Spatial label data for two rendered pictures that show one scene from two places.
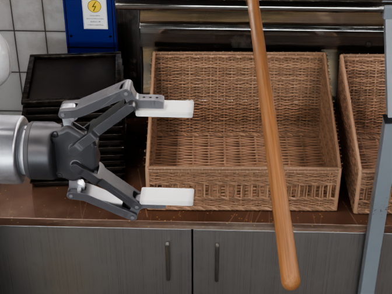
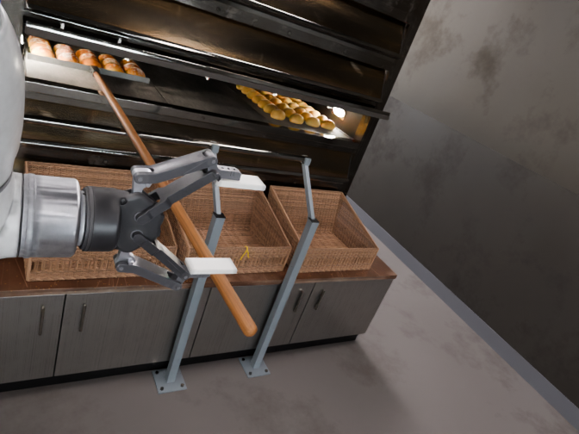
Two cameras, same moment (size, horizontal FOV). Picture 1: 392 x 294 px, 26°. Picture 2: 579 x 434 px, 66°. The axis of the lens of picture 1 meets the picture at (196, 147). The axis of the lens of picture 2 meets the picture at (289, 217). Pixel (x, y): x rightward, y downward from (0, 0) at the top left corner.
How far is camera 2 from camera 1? 0.63 m
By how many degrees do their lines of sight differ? 36
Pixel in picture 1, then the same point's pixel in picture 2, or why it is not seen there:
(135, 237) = (15, 304)
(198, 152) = not seen: hidden behind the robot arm
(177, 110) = (252, 182)
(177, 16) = (48, 136)
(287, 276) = (250, 326)
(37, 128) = (101, 193)
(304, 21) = not seen: hidden behind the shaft
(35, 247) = not seen: outside the picture
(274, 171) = (202, 245)
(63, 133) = (133, 200)
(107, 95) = (192, 162)
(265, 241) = (121, 299)
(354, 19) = (175, 153)
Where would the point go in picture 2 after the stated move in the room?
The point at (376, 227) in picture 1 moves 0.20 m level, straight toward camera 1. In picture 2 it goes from (200, 284) to (204, 315)
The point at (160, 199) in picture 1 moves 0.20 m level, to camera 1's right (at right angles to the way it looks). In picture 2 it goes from (208, 268) to (320, 263)
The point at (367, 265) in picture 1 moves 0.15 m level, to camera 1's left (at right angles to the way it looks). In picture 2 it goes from (190, 309) to (157, 313)
